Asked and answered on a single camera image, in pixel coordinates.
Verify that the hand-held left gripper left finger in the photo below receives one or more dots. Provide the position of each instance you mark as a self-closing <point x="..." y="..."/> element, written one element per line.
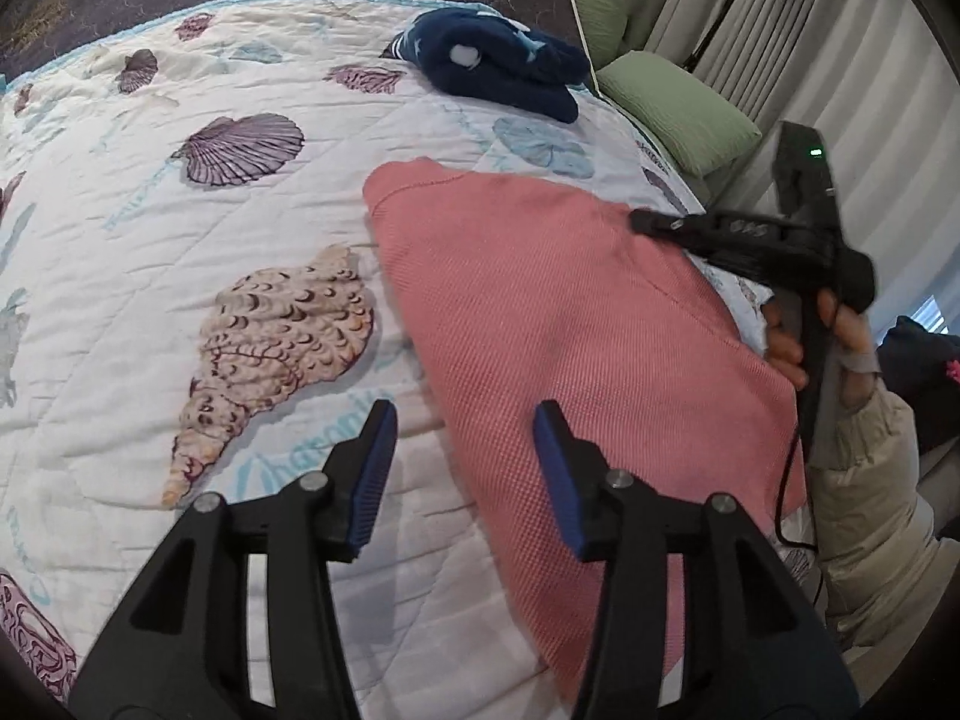
<point x="373" y="480"/>

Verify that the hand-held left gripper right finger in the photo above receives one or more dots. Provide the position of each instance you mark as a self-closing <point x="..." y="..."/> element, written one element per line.
<point x="559" y="480"/>

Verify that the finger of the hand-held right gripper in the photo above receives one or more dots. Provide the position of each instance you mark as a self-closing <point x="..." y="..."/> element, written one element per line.
<point x="675" y="223"/>

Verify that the coral pink knit garment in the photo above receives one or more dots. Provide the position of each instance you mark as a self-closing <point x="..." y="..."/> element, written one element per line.
<point x="562" y="300"/>

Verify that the person's right hand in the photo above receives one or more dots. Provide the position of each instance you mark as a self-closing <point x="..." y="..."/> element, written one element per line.
<point x="855" y="345"/>

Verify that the large green pillow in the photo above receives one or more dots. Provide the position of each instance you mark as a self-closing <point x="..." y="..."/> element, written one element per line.
<point x="675" y="109"/>

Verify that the dark cloth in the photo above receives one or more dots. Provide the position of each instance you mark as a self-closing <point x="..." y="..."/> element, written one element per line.
<point x="915" y="375"/>

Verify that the grey curtain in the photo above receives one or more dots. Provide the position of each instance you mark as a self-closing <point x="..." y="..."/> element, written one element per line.
<point x="862" y="30"/>

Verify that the small green pillow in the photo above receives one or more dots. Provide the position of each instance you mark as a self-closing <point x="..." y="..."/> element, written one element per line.
<point x="600" y="15"/>

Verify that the navy star print garment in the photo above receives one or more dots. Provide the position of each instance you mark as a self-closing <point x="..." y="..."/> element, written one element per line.
<point x="510" y="67"/>

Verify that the white seashell print quilt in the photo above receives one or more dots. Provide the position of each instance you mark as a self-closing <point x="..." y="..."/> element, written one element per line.
<point x="150" y="255"/>

